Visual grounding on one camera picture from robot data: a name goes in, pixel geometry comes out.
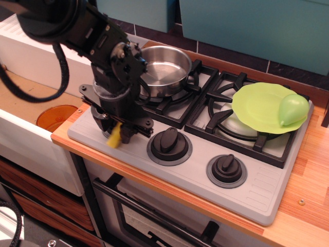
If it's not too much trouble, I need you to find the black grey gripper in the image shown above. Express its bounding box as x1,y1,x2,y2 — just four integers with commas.
79,84,154,144

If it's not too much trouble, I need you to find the yellow toy corn piece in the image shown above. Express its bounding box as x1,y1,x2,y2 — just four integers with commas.
106,122,122,149

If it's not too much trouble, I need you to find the small green pear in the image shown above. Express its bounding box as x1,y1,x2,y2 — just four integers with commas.
279,94,309,127

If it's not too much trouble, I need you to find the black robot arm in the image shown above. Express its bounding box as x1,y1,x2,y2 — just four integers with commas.
7,1,153,144

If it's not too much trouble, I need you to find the black middle stove knob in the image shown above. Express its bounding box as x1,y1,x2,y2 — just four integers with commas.
147,127,193,166

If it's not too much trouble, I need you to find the black stove knob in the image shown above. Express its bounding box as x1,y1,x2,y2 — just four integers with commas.
206,154,247,189
147,127,193,166

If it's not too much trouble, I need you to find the stainless steel pan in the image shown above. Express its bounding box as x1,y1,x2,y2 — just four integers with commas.
140,46,192,98

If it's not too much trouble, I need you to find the black right stove knob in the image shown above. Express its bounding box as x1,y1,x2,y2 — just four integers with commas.
206,154,247,189

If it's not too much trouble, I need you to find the light green plate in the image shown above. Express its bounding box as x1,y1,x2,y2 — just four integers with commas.
232,82,308,134

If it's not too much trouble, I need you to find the grey toy stove top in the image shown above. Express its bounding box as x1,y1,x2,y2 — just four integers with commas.
66,60,315,227

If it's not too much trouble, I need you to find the black left burner grate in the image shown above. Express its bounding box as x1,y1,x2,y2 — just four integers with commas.
143,60,220,129

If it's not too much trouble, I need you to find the black burner grate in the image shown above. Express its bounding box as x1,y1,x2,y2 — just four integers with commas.
143,60,220,129
185,72,313,168

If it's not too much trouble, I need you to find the orange translucent bowl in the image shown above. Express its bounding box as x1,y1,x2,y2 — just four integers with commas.
36,105,78,132

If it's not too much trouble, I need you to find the black right burner grate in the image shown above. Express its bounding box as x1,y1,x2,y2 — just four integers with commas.
185,72,313,168

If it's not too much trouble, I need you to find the wood grain drawer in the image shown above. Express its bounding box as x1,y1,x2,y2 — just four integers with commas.
1,157,102,246

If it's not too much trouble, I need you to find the white toy sink unit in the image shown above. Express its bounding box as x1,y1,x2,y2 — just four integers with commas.
1,15,94,196

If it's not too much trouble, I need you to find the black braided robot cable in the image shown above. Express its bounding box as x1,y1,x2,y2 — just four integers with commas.
0,42,70,103

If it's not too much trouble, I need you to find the black oven door handle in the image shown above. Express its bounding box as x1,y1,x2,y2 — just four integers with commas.
93,177,219,246

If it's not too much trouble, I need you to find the black braided cable foreground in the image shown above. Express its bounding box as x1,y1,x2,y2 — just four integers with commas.
1,201,23,246

